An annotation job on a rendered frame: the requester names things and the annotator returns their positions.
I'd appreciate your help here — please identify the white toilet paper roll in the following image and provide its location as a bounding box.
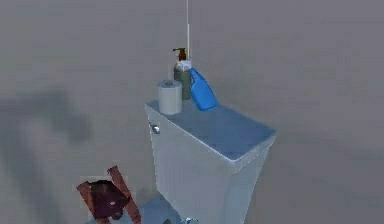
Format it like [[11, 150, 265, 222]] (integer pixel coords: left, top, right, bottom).
[[157, 79, 184, 116]]

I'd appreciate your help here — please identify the blue spray bottle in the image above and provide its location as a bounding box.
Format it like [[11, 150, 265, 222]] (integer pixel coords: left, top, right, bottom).
[[188, 67, 219, 112]]

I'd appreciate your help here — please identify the grey soap pump bottle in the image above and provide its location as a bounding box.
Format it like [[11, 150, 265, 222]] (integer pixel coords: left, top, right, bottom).
[[172, 47, 193, 101]]

